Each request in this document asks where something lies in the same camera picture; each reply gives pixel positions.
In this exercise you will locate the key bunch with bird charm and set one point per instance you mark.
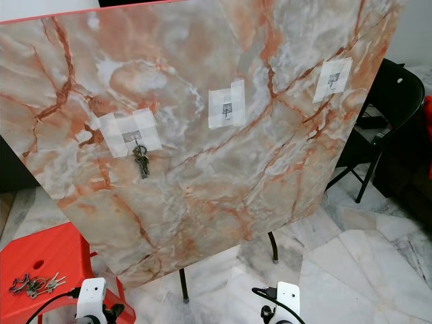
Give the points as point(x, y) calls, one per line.
point(34, 287)

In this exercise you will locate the metal hook on white tape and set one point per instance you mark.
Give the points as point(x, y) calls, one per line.
point(236, 94)
point(118, 131)
point(341, 67)

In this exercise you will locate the black board stand leg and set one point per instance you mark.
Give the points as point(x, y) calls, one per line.
point(273, 248)
point(184, 287)

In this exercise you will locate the red plastic stool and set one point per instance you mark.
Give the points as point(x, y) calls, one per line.
point(40, 253)

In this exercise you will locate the marble pattern board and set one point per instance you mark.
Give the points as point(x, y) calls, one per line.
point(243, 175)

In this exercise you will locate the small dark key bunch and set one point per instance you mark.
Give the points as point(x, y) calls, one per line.
point(142, 162)

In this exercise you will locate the dark low cabinet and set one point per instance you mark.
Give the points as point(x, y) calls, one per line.
point(13, 169)

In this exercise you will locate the red object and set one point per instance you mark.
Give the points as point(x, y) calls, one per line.
point(427, 118)

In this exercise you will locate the black folding chair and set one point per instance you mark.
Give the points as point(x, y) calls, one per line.
point(395, 94)

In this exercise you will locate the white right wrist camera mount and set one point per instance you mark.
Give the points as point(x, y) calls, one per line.
point(288, 304)

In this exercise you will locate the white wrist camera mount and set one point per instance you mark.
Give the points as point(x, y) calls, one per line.
point(91, 297)
point(288, 304)

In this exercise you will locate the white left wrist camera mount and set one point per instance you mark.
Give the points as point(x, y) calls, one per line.
point(91, 297)

